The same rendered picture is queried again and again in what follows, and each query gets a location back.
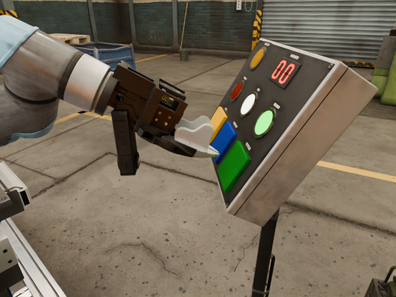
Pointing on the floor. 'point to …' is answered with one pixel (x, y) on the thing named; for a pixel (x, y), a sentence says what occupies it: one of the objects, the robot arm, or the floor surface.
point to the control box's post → (264, 254)
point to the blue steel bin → (108, 53)
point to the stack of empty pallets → (71, 38)
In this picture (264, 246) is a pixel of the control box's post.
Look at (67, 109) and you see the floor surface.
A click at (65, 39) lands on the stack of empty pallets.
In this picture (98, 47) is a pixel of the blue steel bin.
